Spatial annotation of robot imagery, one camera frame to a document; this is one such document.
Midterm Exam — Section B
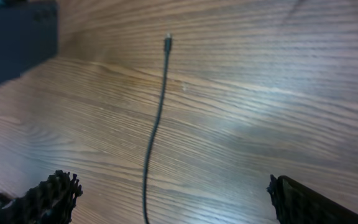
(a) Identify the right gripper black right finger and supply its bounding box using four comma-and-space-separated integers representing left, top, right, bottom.
267, 175, 358, 224

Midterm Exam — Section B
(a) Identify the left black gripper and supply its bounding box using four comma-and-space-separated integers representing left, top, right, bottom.
0, 0, 58, 84

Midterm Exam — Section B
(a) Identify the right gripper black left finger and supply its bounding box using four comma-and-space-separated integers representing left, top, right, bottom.
0, 170, 83, 224

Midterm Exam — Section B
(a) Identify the black USB charging cable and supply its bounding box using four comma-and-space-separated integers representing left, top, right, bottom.
141, 32, 173, 224

